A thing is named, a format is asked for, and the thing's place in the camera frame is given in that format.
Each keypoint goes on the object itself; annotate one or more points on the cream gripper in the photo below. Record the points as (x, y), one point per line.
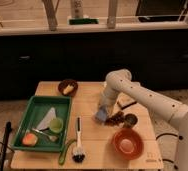
(107, 104)

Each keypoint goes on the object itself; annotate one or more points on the blue sponge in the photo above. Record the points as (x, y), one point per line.
(101, 115)

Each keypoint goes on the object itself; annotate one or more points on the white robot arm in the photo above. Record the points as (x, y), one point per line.
(172, 111)

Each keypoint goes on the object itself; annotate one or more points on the brown block with black stick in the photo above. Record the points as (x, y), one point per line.
(125, 101)

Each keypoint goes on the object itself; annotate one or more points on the bunch of dark grapes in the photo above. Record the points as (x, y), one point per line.
(116, 119)

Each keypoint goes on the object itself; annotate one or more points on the small dark metal cup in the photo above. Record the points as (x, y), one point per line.
(130, 120)

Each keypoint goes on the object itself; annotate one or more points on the yellow food piece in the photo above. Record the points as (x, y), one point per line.
(68, 89)

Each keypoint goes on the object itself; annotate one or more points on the dark brown small bowl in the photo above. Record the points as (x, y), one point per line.
(63, 84)

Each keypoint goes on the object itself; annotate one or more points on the orange bowl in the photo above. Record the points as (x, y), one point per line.
(128, 144)

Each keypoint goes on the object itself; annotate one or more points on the green small cup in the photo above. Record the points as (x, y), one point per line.
(56, 125)

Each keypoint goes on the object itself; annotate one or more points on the dish brush black bristles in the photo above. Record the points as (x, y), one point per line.
(78, 150)

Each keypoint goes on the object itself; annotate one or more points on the grey cloth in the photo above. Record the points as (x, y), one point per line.
(44, 123)

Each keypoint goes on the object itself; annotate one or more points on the metal spoon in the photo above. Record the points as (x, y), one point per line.
(50, 137)

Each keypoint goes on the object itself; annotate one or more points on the green plastic tray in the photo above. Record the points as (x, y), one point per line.
(37, 109)

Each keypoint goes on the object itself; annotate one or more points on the green rectangular object on shelf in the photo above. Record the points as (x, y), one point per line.
(82, 21)

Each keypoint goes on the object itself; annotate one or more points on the red yellow apple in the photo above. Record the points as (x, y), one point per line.
(29, 139)

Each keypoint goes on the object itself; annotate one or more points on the black pole stand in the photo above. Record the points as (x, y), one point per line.
(3, 150)

